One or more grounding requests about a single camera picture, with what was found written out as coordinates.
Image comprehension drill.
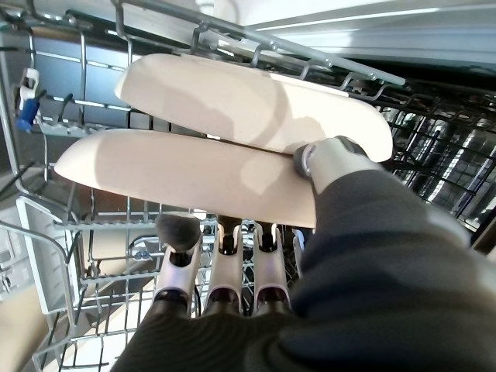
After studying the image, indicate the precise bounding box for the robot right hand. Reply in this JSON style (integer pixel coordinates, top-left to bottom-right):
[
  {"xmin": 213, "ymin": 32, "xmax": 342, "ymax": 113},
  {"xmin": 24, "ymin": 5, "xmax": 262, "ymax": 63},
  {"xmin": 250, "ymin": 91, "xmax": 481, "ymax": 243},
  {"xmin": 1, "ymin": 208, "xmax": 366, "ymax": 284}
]
[{"xmin": 110, "ymin": 135, "xmax": 496, "ymax": 372}]

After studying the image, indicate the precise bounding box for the beige ceramic plate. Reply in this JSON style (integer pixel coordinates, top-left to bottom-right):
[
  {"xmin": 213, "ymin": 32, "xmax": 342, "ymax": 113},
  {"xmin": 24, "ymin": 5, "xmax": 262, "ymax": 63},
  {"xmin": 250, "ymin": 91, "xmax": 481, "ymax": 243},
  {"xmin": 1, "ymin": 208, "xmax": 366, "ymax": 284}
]
[
  {"xmin": 53, "ymin": 129, "xmax": 323, "ymax": 229},
  {"xmin": 113, "ymin": 53, "xmax": 394, "ymax": 164}
]

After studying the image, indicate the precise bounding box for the blue white rack clip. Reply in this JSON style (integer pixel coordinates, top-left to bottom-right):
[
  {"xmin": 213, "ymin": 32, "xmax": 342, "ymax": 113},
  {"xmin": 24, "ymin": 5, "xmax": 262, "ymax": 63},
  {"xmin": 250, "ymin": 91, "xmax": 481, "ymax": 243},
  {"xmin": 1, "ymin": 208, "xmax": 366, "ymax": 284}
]
[{"xmin": 15, "ymin": 67, "xmax": 41, "ymax": 133}]

